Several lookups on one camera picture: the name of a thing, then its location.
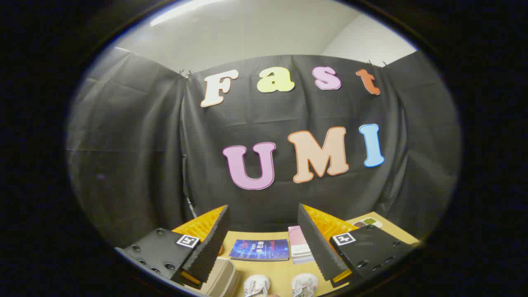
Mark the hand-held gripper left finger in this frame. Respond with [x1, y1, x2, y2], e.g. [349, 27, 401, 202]
[115, 204, 232, 290]

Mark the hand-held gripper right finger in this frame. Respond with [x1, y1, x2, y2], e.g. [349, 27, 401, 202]
[297, 203, 414, 288]

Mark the beige fabric storage box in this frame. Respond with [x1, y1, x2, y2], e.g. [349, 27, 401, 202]
[205, 257, 243, 297]

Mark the white canvas shoe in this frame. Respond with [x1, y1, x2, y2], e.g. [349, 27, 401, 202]
[243, 275, 271, 297]
[291, 273, 319, 297]

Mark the pink cover book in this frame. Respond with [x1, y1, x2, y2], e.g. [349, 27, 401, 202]
[288, 226, 312, 253]

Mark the beige colour swatch card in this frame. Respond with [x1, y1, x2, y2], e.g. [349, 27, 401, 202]
[353, 217, 384, 229]

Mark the black backdrop cloth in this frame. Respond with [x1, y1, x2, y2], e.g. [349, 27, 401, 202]
[66, 46, 462, 248]

